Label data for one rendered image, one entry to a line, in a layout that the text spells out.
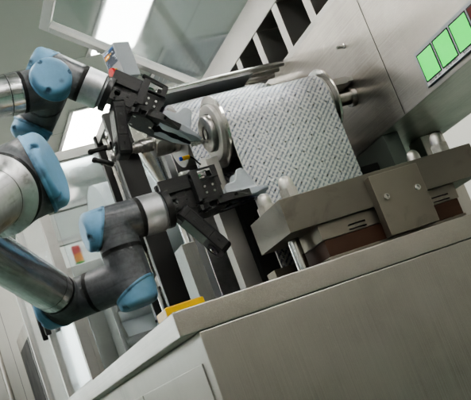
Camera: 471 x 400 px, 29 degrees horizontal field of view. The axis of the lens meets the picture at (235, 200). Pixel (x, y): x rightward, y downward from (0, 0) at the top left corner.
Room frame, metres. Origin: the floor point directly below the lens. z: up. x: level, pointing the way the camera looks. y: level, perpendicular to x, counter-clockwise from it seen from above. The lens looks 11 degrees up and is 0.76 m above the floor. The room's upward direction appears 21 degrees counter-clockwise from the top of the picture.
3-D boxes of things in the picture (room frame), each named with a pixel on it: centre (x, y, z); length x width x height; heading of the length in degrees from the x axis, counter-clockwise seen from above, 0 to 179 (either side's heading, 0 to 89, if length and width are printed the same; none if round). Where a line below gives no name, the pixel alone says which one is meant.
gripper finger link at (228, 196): (1.67, 0.01, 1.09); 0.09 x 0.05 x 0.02; 110
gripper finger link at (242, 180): (1.69, -0.03, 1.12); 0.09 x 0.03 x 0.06; 110
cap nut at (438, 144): (1.68, -0.39, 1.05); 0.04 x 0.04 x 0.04
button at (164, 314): (1.53, 0.15, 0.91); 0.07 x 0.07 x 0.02; 21
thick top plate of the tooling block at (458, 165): (1.66, -0.22, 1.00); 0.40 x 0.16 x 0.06; 111
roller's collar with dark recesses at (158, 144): (1.99, 0.10, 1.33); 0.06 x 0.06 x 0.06; 21
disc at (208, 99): (1.77, -0.01, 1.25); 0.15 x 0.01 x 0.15; 21
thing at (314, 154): (1.76, -0.15, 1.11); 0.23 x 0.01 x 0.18; 111
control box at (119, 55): (2.29, 0.16, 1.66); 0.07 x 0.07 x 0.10; 39
